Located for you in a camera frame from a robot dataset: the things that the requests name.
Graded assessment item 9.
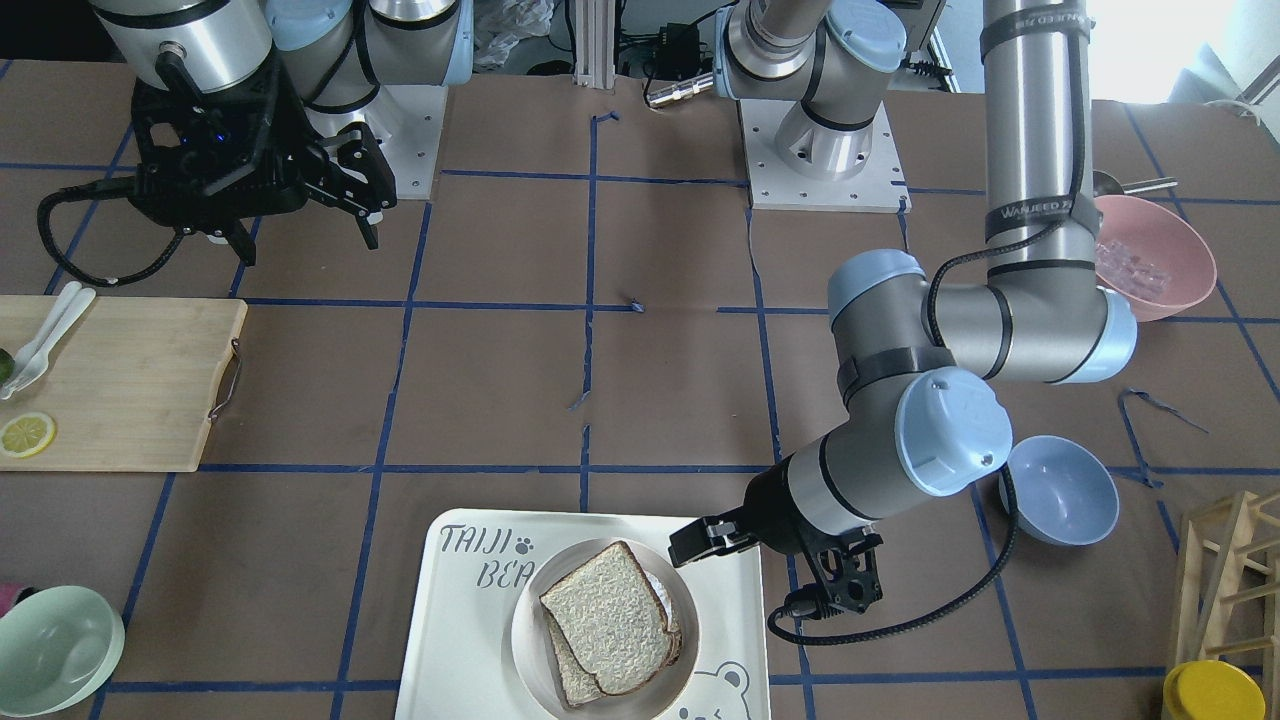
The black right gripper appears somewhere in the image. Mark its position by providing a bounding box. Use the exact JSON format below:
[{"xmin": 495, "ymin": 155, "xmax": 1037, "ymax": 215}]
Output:
[{"xmin": 131, "ymin": 55, "xmax": 398, "ymax": 266}]

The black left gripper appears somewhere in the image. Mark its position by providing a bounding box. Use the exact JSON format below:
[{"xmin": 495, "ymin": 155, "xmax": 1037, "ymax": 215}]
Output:
[{"xmin": 668, "ymin": 461, "xmax": 883, "ymax": 616}]

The bread slice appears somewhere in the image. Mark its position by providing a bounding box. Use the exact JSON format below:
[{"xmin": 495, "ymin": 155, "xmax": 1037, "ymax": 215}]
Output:
[
  {"xmin": 539, "ymin": 542, "xmax": 668, "ymax": 693},
  {"xmin": 541, "ymin": 607, "xmax": 684, "ymax": 708}
]

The white round plate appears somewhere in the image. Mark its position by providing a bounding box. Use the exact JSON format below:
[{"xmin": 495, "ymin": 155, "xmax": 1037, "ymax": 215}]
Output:
[{"xmin": 509, "ymin": 537, "xmax": 701, "ymax": 719}]

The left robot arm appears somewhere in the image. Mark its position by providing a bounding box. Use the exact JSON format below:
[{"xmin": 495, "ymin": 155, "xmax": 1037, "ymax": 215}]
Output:
[{"xmin": 669, "ymin": 1, "xmax": 1137, "ymax": 618}]

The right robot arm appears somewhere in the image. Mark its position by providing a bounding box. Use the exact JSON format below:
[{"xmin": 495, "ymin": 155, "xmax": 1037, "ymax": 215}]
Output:
[{"xmin": 91, "ymin": 1, "xmax": 474, "ymax": 265}]

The bread slice on plate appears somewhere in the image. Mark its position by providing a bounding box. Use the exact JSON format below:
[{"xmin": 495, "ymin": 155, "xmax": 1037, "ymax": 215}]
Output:
[{"xmin": 541, "ymin": 607, "xmax": 684, "ymax": 708}]

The fried egg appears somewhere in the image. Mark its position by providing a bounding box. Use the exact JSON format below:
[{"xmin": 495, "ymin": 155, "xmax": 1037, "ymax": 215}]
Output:
[{"xmin": 645, "ymin": 570, "xmax": 675, "ymax": 618}]

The white bear tray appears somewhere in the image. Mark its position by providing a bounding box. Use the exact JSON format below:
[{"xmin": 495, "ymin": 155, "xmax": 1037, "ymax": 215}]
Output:
[{"xmin": 396, "ymin": 509, "xmax": 771, "ymax": 719}]

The wooden cutting board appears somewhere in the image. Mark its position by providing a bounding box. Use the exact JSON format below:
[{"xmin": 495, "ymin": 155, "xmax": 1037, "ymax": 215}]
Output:
[{"xmin": 1, "ymin": 296, "xmax": 247, "ymax": 473}]

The blue bowl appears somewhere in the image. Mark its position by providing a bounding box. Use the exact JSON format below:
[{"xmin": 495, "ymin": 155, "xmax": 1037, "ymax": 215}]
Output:
[{"xmin": 1007, "ymin": 436, "xmax": 1120, "ymax": 547}]

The white plastic fork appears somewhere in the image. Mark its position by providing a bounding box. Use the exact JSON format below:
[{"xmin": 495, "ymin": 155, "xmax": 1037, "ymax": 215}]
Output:
[{"xmin": 5, "ymin": 288, "xmax": 99, "ymax": 396}]

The white plastic spoon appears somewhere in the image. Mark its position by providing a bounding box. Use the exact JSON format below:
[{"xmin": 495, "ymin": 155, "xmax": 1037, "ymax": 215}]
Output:
[{"xmin": 3, "ymin": 281, "xmax": 83, "ymax": 401}]

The green avocado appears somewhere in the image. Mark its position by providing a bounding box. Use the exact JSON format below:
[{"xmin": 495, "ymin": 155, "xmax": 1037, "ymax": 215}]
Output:
[{"xmin": 0, "ymin": 348, "xmax": 17, "ymax": 386}]

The lemon slice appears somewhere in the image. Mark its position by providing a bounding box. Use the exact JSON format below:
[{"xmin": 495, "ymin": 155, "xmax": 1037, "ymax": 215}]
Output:
[{"xmin": 1, "ymin": 413, "xmax": 58, "ymax": 459}]

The yellow cup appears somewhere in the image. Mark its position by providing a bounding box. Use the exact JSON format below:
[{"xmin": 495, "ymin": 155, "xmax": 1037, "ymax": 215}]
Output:
[{"xmin": 1160, "ymin": 660, "xmax": 1267, "ymax": 719}]

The pink bowl with ice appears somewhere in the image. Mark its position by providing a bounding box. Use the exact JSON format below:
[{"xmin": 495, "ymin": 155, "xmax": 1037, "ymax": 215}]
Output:
[{"xmin": 1094, "ymin": 195, "xmax": 1219, "ymax": 322}]

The wooden cup rack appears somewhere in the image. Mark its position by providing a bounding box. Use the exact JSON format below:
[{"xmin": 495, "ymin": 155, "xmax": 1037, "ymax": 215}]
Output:
[{"xmin": 1167, "ymin": 492, "xmax": 1277, "ymax": 692}]

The metal scoop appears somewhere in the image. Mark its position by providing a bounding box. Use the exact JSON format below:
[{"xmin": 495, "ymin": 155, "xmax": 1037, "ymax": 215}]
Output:
[{"xmin": 1092, "ymin": 169, "xmax": 1179, "ymax": 197}]

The pink cloth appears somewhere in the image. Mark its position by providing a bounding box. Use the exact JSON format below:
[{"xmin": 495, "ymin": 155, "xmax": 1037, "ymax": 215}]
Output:
[{"xmin": 0, "ymin": 582, "xmax": 38, "ymax": 618}]

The green bowl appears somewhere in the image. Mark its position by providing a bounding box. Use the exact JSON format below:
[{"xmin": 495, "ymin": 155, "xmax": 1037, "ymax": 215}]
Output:
[{"xmin": 1, "ymin": 585, "xmax": 125, "ymax": 717}]

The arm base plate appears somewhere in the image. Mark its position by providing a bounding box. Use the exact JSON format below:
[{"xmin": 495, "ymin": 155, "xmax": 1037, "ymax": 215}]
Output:
[
  {"xmin": 307, "ymin": 85, "xmax": 449, "ymax": 200},
  {"xmin": 739, "ymin": 99, "xmax": 913, "ymax": 214}
]

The aluminium frame post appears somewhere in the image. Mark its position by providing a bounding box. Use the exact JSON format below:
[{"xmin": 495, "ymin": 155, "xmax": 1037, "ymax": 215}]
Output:
[{"xmin": 570, "ymin": 0, "xmax": 620, "ymax": 94}]

